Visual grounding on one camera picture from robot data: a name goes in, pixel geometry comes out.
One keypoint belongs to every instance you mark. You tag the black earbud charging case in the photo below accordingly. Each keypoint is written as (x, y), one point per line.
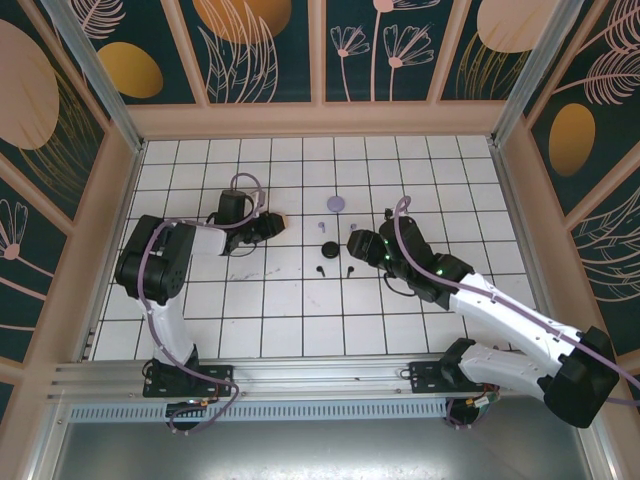
(330, 250)

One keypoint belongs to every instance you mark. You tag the purple earbud charging case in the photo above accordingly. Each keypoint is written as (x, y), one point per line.
(335, 202)

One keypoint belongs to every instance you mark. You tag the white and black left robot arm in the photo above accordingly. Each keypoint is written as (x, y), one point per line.
(170, 325)

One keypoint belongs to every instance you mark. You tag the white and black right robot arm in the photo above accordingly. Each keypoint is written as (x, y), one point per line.
(510, 310)

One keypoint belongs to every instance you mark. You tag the grey metal sheet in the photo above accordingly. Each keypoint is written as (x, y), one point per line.
(320, 450)

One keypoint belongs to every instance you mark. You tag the aluminium table edge rail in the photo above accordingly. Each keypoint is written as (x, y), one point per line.
(510, 200)

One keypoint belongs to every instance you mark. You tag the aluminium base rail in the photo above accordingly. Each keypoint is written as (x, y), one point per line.
(310, 380)

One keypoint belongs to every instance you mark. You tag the aluminium corner post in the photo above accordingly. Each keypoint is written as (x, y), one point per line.
(95, 70)
(535, 65)

